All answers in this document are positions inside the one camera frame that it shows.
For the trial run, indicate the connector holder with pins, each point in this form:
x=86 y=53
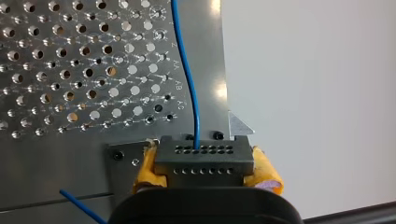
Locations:
x=124 y=169

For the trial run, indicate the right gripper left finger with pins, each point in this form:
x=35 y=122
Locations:
x=148 y=174

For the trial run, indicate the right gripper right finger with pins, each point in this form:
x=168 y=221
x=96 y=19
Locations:
x=264 y=174

